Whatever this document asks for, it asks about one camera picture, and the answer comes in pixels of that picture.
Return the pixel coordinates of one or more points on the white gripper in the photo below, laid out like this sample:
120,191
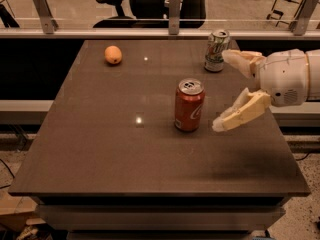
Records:
284,76

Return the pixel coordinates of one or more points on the red coke can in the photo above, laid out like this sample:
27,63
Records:
189,100

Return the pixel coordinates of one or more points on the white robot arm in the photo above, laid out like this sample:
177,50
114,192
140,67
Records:
313,75

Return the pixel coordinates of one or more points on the green white soda can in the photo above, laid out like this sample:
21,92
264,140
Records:
218,41

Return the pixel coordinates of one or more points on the wooden stool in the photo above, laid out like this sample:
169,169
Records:
284,11

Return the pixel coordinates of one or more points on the black office chair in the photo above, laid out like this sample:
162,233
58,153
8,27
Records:
153,14

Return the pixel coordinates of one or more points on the orange fruit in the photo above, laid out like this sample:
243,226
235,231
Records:
113,55

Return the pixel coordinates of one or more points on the grey table base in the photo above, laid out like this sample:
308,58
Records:
151,221

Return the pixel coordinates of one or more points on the cardboard box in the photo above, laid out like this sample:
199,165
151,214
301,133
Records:
17,212

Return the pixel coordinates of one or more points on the right metal rail bracket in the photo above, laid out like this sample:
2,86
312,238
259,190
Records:
301,20

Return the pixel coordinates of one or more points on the metal rail bracket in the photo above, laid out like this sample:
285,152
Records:
174,17
48,23
301,20

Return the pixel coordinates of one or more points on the middle metal rail bracket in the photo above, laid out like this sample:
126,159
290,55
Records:
174,17

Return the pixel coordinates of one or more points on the left metal rail bracket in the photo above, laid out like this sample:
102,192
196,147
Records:
48,23

